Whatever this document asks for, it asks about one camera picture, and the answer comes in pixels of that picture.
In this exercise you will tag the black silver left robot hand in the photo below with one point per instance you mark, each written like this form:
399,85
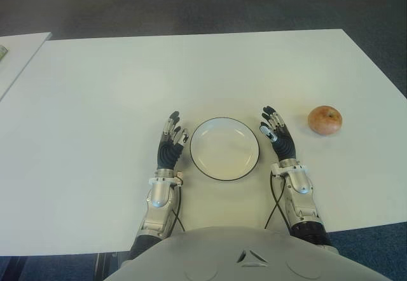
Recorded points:
167,154

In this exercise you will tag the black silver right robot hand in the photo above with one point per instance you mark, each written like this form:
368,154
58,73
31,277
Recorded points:
284,146

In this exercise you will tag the red yellow apple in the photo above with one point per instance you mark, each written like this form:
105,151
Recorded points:
324,120

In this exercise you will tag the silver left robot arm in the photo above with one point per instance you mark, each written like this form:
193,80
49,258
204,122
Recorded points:
159,195

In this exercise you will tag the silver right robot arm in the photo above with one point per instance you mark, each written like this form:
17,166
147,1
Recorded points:
299,182

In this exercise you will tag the white plate black rim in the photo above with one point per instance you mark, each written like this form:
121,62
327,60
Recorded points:
222,149

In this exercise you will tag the grey robot torso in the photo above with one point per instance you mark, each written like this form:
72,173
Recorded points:
248,258

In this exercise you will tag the grey table leg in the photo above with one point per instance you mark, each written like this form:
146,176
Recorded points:
102,266

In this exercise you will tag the white side table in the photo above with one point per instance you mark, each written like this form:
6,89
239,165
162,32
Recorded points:
19,58

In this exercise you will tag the small green packet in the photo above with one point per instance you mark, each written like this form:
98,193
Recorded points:
2,53

